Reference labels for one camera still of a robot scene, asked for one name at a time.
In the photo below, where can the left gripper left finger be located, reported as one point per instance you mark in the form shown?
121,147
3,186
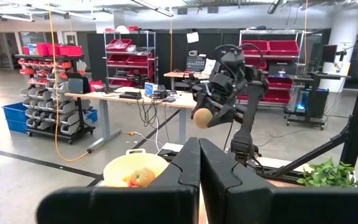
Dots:
120,207

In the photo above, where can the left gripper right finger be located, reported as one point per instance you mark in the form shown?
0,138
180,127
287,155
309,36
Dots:
291,207

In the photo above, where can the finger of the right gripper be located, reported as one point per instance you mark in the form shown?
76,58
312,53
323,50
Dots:
197,101
225,113

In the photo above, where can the yellow plastic colander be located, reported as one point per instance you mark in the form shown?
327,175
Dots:
120,168

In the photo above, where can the small black robot arm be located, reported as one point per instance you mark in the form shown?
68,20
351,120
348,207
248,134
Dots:
138,77

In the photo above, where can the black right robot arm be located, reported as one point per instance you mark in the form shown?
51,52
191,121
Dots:
250,109

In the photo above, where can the blue box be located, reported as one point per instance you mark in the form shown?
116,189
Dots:
150,89

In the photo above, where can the green artificial plant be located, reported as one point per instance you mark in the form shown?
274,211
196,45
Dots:
328,174

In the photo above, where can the white paper sheet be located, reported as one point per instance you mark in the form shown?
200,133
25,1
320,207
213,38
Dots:
193,37

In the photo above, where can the wide shelf with red bins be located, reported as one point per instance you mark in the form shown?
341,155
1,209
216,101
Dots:
283,48

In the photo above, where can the wooden workbench grey legs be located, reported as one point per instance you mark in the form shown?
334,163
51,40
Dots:
110,96

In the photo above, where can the black computer cart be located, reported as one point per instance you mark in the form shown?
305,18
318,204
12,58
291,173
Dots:
315,99

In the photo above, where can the small blue bin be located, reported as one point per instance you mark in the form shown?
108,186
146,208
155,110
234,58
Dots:
92,115

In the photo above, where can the black monitor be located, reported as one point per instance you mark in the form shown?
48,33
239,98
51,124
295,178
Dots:
329,53

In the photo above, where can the mobile parts bin rack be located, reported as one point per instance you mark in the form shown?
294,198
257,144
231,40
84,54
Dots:
51,93

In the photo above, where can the large blue bin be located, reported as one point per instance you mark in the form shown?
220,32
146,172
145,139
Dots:
14,115

